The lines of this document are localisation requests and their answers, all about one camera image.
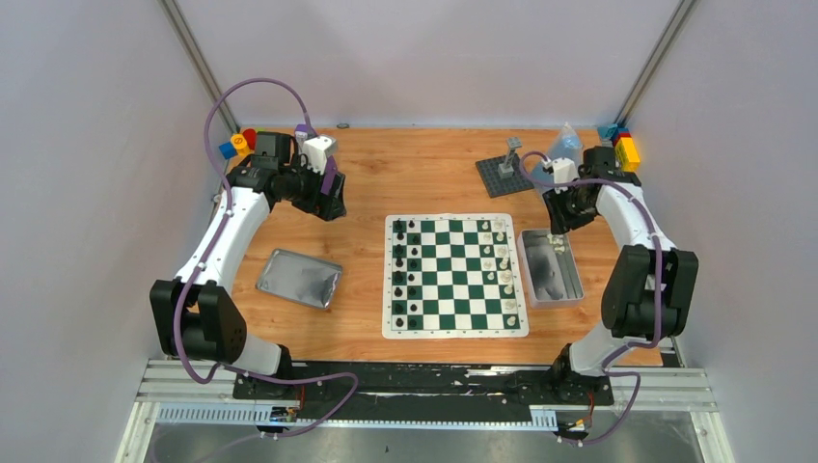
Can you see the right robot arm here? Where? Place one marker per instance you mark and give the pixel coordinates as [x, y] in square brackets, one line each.
[649, 293]

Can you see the silver tin lid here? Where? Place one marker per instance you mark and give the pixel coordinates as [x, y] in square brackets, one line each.
[299, 278]

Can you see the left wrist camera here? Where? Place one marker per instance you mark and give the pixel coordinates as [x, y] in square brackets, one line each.
[318, 151]

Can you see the grey lego tower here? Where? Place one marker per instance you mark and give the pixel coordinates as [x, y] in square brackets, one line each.
[510, 156]

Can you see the red wooden cylinder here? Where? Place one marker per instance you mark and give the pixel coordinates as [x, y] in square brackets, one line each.
[250, 136]

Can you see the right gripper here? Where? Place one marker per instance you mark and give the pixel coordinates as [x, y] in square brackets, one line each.
[559, 222]

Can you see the colourful lego brick stack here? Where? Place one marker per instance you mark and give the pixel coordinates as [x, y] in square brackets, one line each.
[620, 138]

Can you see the silver metal tin box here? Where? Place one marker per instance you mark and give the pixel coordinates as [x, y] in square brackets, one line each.
[550, 272]

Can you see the green white chess board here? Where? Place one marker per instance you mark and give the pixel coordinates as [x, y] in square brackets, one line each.
[452, 276]

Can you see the blue wooden block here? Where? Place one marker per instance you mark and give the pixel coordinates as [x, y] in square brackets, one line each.
[228, 151]

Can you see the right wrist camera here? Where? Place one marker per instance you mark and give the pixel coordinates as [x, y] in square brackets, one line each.
[559, 172]

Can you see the blue plastic bag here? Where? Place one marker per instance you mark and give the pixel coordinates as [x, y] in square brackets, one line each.
[567, 145]

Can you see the purple metronome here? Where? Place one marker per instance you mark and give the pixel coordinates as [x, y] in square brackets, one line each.
[302, 133]

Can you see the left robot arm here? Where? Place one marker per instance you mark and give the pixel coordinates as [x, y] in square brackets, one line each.
[194, 314]

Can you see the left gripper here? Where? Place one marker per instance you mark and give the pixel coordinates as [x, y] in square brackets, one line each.
[329, 197]

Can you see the yellow wooden cylinder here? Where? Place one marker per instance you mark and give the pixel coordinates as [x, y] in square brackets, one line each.
[240, 145]

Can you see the dark grey lego baseplate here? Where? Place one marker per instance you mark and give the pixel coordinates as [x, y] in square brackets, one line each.
[502, 178]

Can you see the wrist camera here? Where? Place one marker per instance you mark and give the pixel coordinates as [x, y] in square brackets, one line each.
[318, 151]
[559, 172]

